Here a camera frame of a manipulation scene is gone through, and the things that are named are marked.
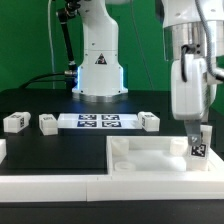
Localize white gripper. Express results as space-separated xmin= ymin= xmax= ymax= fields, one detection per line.
xmin=171 ymin=54 xmax=217 ymax=146

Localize white square table top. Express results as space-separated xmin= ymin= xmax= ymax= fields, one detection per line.
xmin=107 ymin=136 xmax=224 ymax=174

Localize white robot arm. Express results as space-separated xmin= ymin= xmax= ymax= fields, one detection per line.
xmin=73 ymin=0 xmax=224 ymax=146

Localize white plate with fiducial tags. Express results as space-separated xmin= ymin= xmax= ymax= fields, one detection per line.
xmin=57 ymin=113 xmax=141 ymax=129

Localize white front fence bar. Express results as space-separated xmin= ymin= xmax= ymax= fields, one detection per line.
xmin=0 ymin=172 xmax=224 ymax=202

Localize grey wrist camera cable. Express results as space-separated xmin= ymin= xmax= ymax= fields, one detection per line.
xmin=180 ymin=0 xmax=224 ymax=84

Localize black cables behind base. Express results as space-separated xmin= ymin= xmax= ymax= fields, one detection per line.
xmin=19 ymin=72 xmax=75 ymax=90

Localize black camera stand pole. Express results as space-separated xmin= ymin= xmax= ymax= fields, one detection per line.
xmin=56 ymin=0 xmax=80 ymax=91

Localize white hanging cable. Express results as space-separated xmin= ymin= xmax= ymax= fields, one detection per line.
xmin=46 ymin=0 xmax=57 ymax=90

